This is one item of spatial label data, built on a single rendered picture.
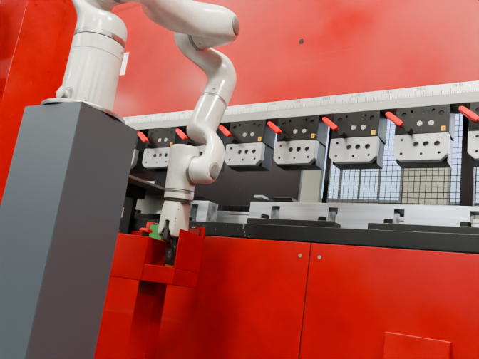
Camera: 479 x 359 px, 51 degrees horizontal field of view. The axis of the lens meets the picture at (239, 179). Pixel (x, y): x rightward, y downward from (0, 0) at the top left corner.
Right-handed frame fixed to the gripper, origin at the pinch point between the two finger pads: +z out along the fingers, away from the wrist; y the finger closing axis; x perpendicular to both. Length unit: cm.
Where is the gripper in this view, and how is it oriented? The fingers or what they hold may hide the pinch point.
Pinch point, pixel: (171, 256)
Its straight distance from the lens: 145.7
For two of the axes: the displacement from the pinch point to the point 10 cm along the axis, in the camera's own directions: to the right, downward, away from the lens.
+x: 9.4, 0.5, -3.5
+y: -3.4, -1.7, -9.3
